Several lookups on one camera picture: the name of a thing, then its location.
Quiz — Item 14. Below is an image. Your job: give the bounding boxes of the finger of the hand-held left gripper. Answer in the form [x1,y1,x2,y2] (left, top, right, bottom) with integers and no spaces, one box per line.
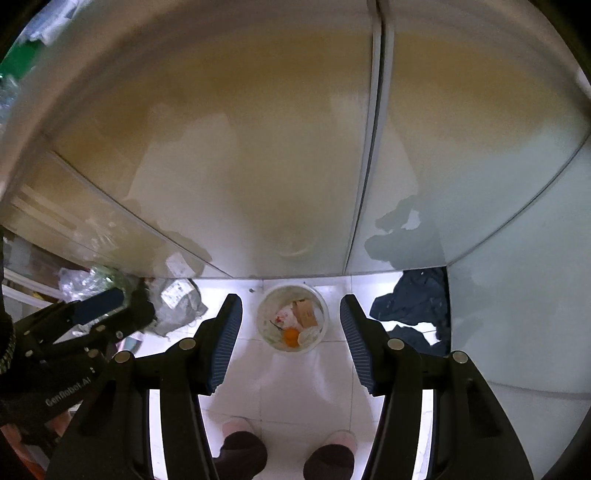
[51,302,155,358]
[14,288,127,344]

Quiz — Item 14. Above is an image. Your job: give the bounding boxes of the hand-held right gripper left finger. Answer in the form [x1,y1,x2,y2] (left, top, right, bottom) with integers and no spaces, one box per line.
[44,294,244,480]

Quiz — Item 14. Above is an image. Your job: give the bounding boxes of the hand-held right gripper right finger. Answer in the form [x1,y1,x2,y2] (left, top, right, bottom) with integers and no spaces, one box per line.
[341,294,534,480]

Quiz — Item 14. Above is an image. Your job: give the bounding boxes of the white round bin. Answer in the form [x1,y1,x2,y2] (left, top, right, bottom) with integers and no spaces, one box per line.
[256,283,330,354]

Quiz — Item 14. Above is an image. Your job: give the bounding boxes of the small cardboard box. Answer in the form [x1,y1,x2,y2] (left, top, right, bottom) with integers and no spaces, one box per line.
[292,299,320,329]

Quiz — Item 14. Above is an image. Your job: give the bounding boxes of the red white wrapper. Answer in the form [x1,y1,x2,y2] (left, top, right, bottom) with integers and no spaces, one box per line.
[274,305,298,329]

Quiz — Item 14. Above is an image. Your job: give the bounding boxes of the clear plastic bag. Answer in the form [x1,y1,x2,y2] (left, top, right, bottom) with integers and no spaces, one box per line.
[58,265,139,315]

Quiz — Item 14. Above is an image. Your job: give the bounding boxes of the grey plastic bag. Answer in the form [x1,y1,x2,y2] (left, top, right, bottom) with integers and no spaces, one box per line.
[139,277,208,337]

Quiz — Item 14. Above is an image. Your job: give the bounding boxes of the dark cloth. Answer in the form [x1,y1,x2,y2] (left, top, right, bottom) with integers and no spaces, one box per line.
[369,268,451,356]

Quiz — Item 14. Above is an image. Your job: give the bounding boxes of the pink slipper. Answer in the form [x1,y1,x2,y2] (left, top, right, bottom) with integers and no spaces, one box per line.
[222,416,259,439]
[323,430,358,455]

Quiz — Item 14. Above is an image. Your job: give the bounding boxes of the person's feet in slippers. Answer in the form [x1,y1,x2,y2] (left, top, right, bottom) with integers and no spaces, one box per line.
[215,431,269,480]

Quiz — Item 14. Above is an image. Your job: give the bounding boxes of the person's right leg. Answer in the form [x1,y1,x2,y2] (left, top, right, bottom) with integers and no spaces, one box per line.
[302,443,356,480]

